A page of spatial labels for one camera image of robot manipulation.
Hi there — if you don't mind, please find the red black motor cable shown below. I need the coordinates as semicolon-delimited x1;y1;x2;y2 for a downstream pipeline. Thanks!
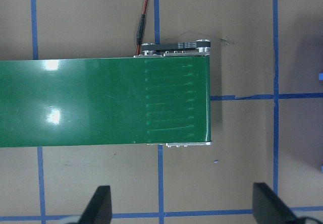
133;0;153;56

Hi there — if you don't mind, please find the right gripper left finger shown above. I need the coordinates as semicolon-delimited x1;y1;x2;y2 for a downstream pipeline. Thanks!
78;186;112;224

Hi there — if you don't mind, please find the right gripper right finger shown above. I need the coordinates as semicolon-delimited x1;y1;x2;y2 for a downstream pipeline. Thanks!
252;183;297;224

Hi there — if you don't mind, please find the green conveyor belt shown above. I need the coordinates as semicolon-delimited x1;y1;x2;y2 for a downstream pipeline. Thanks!
0;40;213;149

